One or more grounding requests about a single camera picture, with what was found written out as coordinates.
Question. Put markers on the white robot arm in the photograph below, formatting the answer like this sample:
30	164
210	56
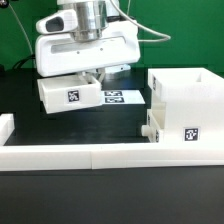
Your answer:
84	35

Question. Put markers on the white front drawer box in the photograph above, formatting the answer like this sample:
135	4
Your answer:
155	121

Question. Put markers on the white left fence block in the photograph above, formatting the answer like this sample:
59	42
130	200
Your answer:
6	127

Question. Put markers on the white drawer cabinet frame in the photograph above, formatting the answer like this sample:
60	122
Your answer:
194	99

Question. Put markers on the white front fence bar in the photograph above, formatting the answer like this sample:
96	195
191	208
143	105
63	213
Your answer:
109	156

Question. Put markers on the white drawer box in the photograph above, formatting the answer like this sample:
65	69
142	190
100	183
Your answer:
155	121
66	93

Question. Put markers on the white fiducial marker sheet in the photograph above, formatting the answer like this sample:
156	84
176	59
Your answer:
114	97

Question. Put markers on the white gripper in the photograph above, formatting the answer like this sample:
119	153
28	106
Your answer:
60	54

